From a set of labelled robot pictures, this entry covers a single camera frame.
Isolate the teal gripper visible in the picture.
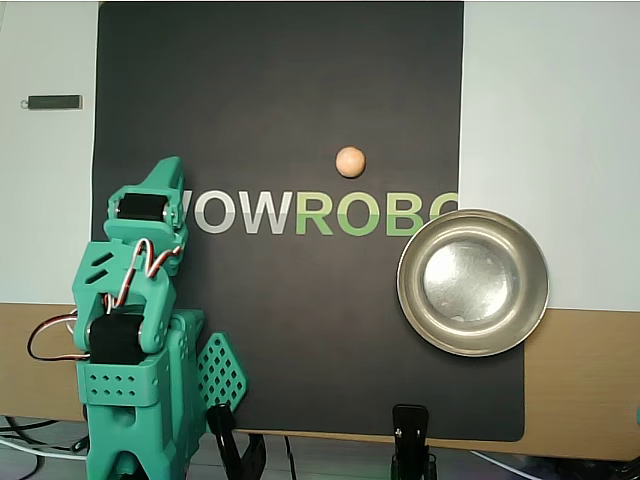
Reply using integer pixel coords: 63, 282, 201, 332
72, 156, 190, 304

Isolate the wooden ball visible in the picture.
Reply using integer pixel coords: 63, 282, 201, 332
335, 146, 367, 178

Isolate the metal bowl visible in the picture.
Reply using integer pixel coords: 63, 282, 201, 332
396, 208, 550, 358

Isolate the black USB stick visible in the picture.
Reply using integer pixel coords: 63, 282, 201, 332
19, 94, 85, 112

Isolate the black mat with WOWROBO print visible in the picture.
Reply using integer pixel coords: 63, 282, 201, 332
82, 0, 526, 444

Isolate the black table clamp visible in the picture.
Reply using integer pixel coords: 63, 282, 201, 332
205, 403, 269, 480

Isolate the red white black servo cable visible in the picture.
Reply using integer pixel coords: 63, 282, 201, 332
103, 239, 182, 309
27, 309, 94, 362

